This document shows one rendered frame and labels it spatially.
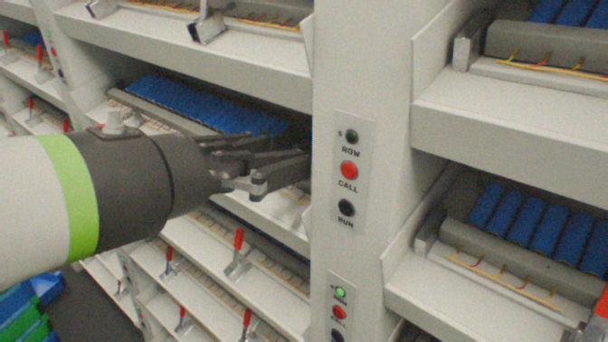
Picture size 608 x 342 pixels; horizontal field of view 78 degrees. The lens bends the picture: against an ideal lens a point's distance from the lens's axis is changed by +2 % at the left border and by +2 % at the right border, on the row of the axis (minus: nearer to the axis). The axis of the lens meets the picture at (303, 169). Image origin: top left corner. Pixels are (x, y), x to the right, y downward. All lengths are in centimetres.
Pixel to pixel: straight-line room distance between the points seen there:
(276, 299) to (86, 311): 122
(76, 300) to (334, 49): 164
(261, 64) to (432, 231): 24
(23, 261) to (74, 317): 150
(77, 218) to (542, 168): 30
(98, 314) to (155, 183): 146
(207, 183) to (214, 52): 17
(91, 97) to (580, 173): 82
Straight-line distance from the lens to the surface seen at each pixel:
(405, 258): 42
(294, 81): 36
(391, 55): 29
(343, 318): 48
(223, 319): 86
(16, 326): 143
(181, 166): 31
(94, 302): 179
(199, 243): 74
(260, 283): 65
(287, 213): 47
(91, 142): 30
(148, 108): 75
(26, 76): 125
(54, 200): 27
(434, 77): 32
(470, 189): 48
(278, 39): 43
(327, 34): 32
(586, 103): 31
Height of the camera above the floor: 121
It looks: 30 degrees down
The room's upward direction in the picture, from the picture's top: straight up
